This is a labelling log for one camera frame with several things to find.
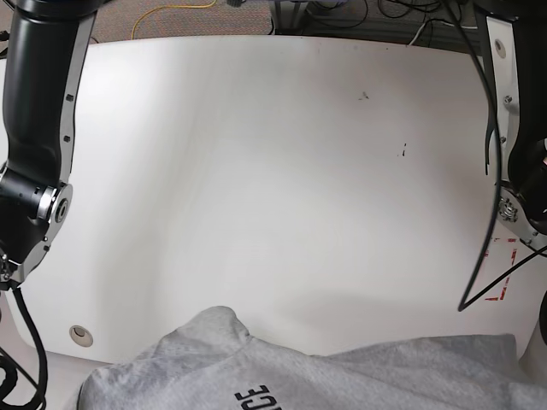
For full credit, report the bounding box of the grey printed T-shirt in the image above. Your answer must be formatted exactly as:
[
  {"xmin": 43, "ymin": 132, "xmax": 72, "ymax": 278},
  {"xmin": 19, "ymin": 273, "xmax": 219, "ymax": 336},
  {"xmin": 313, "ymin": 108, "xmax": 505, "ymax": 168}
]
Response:
[{"xmin": 69, "ymin": 307, "xmax": 546, "ymax": 409}]

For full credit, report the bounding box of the black robot arm image-left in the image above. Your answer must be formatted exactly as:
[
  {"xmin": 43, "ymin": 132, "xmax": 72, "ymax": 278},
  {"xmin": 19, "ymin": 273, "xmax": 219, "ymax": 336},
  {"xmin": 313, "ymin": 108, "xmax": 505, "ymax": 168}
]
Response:
[{"xmin": 1, "ymin": 1, "xmax": 103, "ymax": 409}]

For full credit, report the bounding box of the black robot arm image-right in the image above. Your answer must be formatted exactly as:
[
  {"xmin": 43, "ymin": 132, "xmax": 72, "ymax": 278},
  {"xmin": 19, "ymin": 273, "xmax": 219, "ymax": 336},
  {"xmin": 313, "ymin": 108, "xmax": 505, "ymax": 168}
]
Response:
[{"xmin": 442, "ymin": 1, "xmax": 546, "ymax": 311}]

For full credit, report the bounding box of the red tape rectangle marking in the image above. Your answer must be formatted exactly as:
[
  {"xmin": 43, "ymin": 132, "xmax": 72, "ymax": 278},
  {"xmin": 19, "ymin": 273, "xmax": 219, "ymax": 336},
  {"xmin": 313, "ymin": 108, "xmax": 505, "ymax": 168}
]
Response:
[{"xmin": 481, "ymin": 237, "xmax": 520, "ymax": 302}]

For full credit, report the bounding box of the grey metal frame leg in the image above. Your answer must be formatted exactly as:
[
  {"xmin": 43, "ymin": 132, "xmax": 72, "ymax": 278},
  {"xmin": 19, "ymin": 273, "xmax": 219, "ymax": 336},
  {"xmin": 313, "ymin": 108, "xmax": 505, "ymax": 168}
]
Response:
[{"xmin": 268, "ymin": 1, "xmax": 311, "ymax": 35}]

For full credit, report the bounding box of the yellow cable on floor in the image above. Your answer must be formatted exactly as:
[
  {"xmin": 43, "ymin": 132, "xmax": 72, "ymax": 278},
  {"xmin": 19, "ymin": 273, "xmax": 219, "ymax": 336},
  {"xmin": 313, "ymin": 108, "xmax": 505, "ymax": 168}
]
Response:
[{"xmin": 131, "ymin": 0, "xmax": 217, "ymax": 40}]

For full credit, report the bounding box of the white cable on floor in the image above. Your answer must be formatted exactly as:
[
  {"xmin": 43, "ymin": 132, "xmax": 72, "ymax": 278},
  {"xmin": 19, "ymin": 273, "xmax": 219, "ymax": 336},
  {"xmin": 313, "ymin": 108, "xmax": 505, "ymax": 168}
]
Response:
[{"xmin": 408, "ymin": 20, "xmax": 478, "ymax": 47}]

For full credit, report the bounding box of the left table cable grommet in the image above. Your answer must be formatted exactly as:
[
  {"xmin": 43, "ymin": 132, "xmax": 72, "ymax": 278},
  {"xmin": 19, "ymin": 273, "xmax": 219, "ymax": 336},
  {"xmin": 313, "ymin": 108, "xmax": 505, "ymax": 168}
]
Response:
[{"xmin": 69, "ymin": 325, "xmax": 93, "ymax": 348}]

